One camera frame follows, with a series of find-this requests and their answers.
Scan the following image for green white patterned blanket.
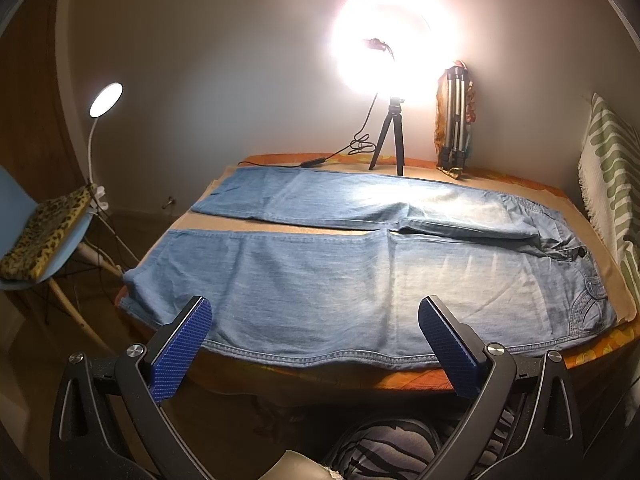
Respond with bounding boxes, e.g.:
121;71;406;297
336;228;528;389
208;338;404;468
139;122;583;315
578;93;640;300

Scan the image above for folded silver tripod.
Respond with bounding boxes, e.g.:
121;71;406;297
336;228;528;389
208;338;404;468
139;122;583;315
437;62;470;178

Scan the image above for bright ring light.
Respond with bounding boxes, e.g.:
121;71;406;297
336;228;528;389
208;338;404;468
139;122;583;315
328;0;468;108

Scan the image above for beige blanket on bed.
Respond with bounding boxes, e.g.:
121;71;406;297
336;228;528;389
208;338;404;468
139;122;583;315
114;164;639;331

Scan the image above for leopard print cushion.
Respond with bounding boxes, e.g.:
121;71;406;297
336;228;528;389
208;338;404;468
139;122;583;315
1;184;94;282

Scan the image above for light blue denim pants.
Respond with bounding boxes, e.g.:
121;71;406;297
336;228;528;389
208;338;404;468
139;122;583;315
121;166;618;372

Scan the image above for small black tripod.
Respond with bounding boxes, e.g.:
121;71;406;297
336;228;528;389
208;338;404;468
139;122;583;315
368;97;407;177

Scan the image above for orange floral bed sheet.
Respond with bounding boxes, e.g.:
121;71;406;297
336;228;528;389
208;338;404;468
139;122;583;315
115;152;640;394

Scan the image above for white gooseneck desk lamp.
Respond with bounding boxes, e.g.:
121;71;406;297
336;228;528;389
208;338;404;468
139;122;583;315
86;81;125;212

